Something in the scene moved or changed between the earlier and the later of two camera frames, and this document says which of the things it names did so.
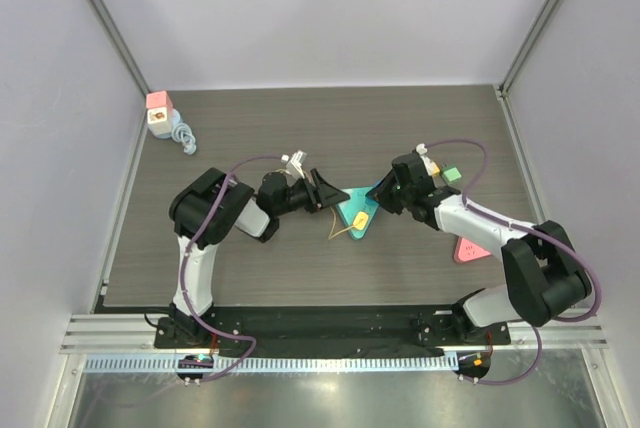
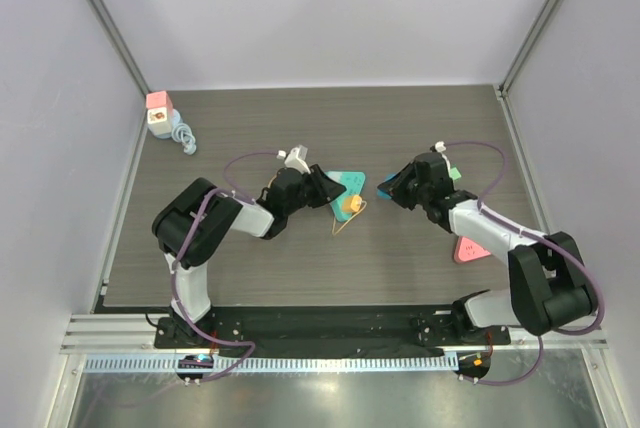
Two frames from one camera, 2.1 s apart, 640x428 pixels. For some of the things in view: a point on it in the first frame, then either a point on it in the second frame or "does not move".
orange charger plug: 360,220 -> 351,203
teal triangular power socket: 358,201 -> 353,181
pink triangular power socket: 466,251 does not move
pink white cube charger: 159,113 does not move
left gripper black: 321,194 does not move
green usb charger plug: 451,174 does not move
